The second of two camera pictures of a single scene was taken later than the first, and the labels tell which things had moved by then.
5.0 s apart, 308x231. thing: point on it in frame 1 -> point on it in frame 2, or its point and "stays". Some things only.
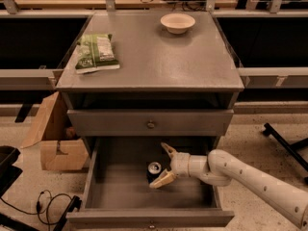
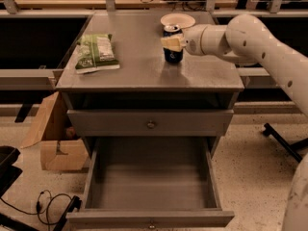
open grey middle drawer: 116,193 stays
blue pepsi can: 153,169 -> 168,55
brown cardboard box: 52,130 stays
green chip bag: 95,52 stays
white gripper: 180,164 -> 192,40
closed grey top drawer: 149,122 stays
